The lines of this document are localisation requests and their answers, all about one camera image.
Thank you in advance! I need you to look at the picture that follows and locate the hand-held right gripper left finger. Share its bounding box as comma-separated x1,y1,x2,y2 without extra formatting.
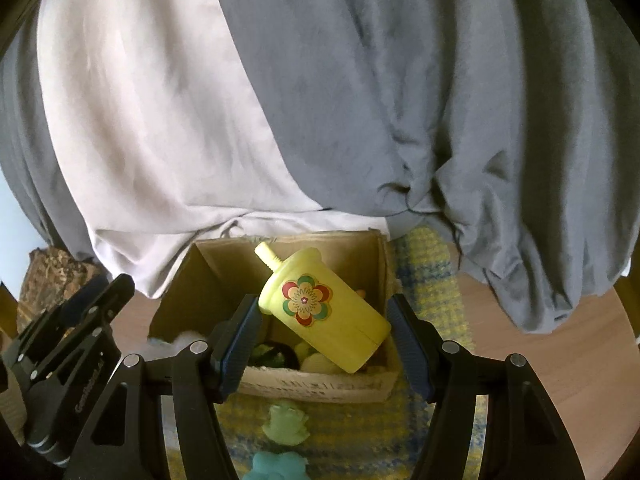
65,294,263,480

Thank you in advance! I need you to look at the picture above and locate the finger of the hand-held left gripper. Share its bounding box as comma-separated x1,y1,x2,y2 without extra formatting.
0,310,115,387
52,274,136,333

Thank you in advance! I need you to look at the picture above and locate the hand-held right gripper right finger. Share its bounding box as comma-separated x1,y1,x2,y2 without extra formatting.
387,292,566,480

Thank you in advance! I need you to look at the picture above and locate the black ball toy green glitter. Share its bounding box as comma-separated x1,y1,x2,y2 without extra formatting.
247,341,301,371

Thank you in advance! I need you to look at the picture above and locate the white plush toy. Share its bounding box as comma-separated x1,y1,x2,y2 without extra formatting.
147,331,201,358

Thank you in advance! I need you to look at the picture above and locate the yellow toy cup flower print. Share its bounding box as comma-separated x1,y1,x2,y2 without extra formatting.
255,241,392,374

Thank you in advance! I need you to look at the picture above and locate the yellow plush duck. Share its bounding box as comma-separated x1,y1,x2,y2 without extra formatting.
295,287,396,376

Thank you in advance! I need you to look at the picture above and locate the printed cardboard box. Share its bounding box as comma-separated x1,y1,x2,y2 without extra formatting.
149,230,403,403

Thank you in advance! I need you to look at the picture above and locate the brown patterned cloth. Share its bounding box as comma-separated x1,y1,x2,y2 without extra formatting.
20,246,108,311

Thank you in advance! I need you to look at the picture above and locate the yellow blue plaid mat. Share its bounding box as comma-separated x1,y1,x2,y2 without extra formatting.
215,226,476,480

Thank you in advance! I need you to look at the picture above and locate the green frog toy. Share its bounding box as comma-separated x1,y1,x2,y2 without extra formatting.
264,402,309,444

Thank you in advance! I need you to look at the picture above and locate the teal star toy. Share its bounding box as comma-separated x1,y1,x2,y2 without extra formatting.
250,451,308,480

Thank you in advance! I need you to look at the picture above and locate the pale pink cloth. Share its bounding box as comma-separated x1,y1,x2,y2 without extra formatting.
37,0,391,298

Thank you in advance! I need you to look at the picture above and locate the grey curtain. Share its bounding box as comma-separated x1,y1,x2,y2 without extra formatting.
0,0,640,333

